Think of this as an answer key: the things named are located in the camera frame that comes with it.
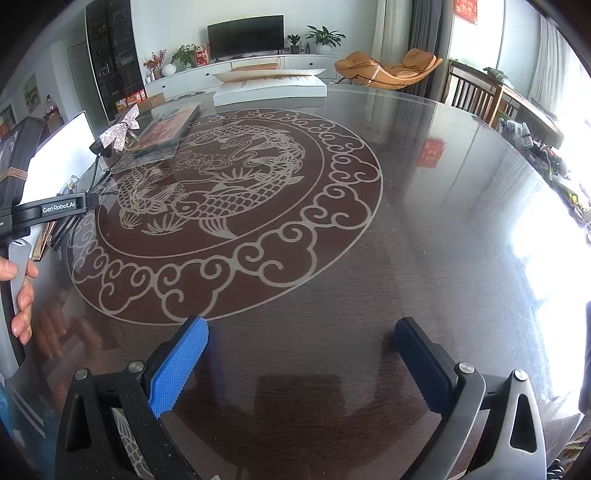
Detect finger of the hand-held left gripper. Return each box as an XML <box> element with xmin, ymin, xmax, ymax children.
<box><xmin>48</xmin><ymin>216</ymin><xmax>88</xmax><ymax>251</ymax></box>

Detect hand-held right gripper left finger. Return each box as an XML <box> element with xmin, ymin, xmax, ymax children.
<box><xmin>54</xmin><ymin>315</ymin><xmax>209</xmax><ymax>480</ymax></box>

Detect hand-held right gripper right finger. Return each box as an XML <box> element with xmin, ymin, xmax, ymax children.
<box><xmin>394</xmin><ymin>316</ymin><xmax>548</xmax><ymax>480</ymax></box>

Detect white storage box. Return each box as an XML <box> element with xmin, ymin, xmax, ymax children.
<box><xmin>16</xmin><ymin>110</ymin><xmax>100</xmax><ymax>217</ymax></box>

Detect sequin bow ornament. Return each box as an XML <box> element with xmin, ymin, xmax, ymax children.
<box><xmin>90</xmin><ymin>107</ymin><xmax>142</xmax><ymax>156</ymax></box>

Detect black packet clear sleeve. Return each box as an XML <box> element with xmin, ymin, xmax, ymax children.
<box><xmin>110</xmin><ymin>102</ymin><xmax>201</xmax><ymax>172</ymax></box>

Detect person's left hand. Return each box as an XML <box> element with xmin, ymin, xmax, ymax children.
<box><xmin>0</xmin><ymin>257</ymin><xmax>40</xmax><ymax>344</ymax></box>

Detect red gift boxes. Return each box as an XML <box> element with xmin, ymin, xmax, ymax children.
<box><xmin>115</xmin><ymin>90</ymin><xmax>148</xmax><ymax>109</ymax></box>

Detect brown cardboard box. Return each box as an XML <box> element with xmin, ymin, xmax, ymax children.
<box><xmin>139</xmin><ymin>92</ymin><xmax>166</xmax><ymax>114</ymax></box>

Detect dark chair back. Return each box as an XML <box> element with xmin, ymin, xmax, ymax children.
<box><xmin>579</xmin><ymin>298</ymin><xmax>591</xmax><ymax>418</ymax></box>

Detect black glass display cabinet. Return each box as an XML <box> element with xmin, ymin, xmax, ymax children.
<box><xmin>85</xmin><ymin>0</ymin><xmax>146</xmax><ymax>123</ymax></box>

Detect red flower arrangement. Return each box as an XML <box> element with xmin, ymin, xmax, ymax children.
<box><xmin>143</xmin><ymin>50</ymin><xmax>168</xmax><ymax>79</ymax></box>

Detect white television cabinet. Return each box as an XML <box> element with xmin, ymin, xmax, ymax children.
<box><xmin>144</xmin><ymin>53</ymin><xmax>340</xmax><ymax>100</ymax></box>

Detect bushy green potted plant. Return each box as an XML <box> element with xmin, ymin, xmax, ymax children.
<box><xmin>171</xmin><ymin>44</ymin><xmax>199</xmax><ymax>70</ymax></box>

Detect pile of small bottles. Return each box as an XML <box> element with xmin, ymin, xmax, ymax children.
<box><xmin>496</xmin><ymin>117</ymin><xmax>591</xmax><ymax>232</ymax></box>

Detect white large flat carton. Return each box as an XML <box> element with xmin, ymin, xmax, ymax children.
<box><xmin>213</xmin><ymin>74</ymin><xmax>329</xmax><ymax>108</ymax></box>

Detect beige cardboard tray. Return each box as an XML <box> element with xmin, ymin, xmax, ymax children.
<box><xmin>211</xmin><ymin>66</ymin><xmax>326</xmax><ymax>85</ymax></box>

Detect black television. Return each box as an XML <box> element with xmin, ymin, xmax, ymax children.
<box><xmin>207</xmin><ymin>15</ymin><xmax>285</xmax><ymax>60</ymax></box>

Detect wooden side desk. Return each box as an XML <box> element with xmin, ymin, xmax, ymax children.
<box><xmin>485</xmin><ymin>69</ymin><xmax>564</xmax><ymax>148</ymax></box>

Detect dark wooden chair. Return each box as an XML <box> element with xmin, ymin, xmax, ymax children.
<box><xmin>441</xmin><ymin>60</ymin><xmax>504</xmax><ymax>127</ymax></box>

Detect orange lounge chair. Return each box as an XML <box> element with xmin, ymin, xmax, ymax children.
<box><xmin>334</xmin><ymin>48</ymin><xmax>443</xmax><ymax>90</ymax></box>

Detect large potted plant white pot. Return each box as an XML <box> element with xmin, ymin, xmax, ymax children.
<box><xmin>305</xmin><ymin>25</ymin><xmax>347</xmax><ymax>55</ymax></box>

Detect grey curtain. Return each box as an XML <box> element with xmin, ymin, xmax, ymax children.
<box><xmin>409</xmin><ymin>0</ymin><xmax>451</xmax><ymax>97</ymax></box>

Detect white sheer curtain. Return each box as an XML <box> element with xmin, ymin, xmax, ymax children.
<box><xmin>529</xmin><ymin>9</ymin><xmax>573</xmax><ymax>112</ymax></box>

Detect framed wall picture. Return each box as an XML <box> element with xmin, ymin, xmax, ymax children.
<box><xmin>23</xmin><ymin>74</ymin><xmax>38</xmax><ymax>114</ymax></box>

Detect red wall hanging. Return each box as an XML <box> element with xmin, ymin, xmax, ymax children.
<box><xmin>454</xmin><ymin>0</ymin><xmax>478</xmax><ymax>24</ymax></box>

